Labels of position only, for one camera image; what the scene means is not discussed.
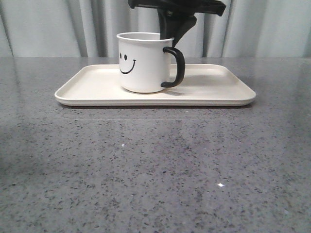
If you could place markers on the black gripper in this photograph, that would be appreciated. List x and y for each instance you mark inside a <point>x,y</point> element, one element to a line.
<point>177,26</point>

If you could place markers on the white smiley mug black handle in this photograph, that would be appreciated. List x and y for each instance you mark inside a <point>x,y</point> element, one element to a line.
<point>149,64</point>

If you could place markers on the cream rectangular plastic tray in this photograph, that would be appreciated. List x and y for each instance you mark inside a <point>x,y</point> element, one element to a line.
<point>203,85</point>

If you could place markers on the grey pleated curtain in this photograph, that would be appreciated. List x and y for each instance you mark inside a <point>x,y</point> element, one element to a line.
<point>88,28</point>

